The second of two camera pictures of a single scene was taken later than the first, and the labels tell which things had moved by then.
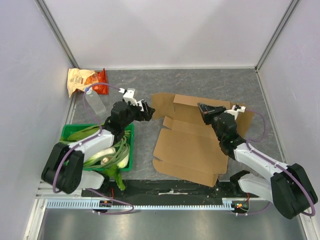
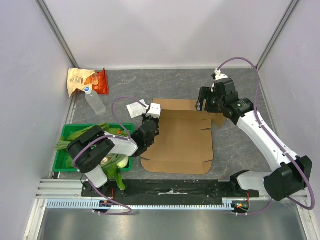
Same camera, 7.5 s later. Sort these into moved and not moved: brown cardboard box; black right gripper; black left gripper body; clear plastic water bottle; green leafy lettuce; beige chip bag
Moved: brown cardboard box; black right gripper; black left gripper body
Not moved: green leafy lettuce; clear plastic water bottle; beige chip bag
